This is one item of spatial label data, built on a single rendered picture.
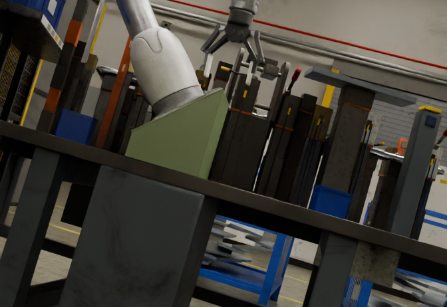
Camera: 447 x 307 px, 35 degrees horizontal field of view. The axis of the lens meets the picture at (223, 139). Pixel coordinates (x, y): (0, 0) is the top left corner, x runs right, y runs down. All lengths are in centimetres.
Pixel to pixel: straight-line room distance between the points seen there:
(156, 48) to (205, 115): 26
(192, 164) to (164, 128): 12
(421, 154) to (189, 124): 90
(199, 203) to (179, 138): 18
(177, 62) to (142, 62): 10
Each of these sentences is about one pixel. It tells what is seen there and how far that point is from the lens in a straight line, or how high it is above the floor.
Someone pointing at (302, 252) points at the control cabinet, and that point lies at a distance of 1051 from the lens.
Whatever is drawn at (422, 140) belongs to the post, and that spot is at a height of 104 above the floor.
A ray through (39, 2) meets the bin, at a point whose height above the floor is 107.
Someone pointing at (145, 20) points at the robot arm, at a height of 113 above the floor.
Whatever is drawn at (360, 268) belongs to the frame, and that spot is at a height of 54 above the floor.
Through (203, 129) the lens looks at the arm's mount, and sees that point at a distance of 189.
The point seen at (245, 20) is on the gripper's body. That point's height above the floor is 120.
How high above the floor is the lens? 67
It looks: 5 degrees up
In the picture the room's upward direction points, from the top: 16 degrees clockwise
